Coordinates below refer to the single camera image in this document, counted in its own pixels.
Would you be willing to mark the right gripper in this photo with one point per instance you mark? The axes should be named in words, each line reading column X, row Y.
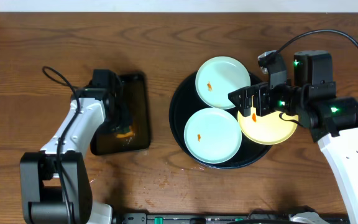
column 261, row 90

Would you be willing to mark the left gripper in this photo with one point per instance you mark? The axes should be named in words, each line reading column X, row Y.
column 123, row 116

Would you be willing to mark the green orange sponge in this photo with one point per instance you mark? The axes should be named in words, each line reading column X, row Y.
column 125, row 132

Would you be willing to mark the yellow plate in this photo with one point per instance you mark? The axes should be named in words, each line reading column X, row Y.
column 269, row 129

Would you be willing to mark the light blue plate bottom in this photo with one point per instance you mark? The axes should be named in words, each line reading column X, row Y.
column 212, row 135

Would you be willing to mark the light blue plate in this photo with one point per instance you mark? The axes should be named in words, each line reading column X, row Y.
column 218, row 77
column 212, row 135

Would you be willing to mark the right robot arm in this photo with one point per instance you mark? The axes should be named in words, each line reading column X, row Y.
column 332, row 121

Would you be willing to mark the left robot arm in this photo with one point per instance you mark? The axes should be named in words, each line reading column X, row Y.
column 55, row 187

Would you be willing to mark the black rectangular water tray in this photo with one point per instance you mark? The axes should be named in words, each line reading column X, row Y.
column 135, row 95

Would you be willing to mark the round black tray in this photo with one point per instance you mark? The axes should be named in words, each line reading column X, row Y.
column 185, row 102

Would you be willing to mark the light blue plate top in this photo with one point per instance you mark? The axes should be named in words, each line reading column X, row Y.
column 218, row 77

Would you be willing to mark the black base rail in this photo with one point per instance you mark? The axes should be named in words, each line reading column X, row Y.
column 144, row 218

